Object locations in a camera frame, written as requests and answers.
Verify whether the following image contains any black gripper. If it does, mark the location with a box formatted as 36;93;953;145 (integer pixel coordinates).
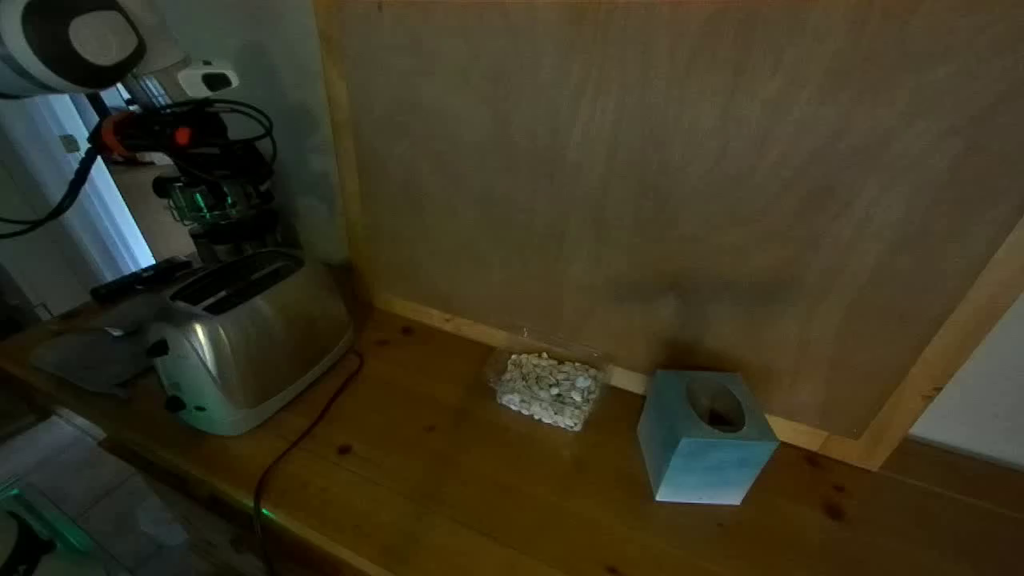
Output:
151;145;281;255

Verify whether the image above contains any silver two-slot toaster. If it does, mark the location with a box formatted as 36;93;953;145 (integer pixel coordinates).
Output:
144;248;356;434

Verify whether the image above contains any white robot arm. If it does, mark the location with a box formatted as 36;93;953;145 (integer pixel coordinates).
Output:
0;0;278;248

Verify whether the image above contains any grey pot holder mat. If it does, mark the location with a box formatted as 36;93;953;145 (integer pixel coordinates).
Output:
32;328;155;397

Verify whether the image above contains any blue cube tissue box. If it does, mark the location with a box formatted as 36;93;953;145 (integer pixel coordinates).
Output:
636;371;777;507

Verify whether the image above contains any large plywood board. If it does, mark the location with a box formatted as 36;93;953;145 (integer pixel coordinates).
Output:
310;0;1024;466

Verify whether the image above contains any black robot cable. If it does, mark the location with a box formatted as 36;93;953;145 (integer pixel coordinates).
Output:
0;97;281;242

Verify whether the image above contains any black toaster power cord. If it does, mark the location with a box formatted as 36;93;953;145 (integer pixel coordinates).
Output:
249;350;369;539

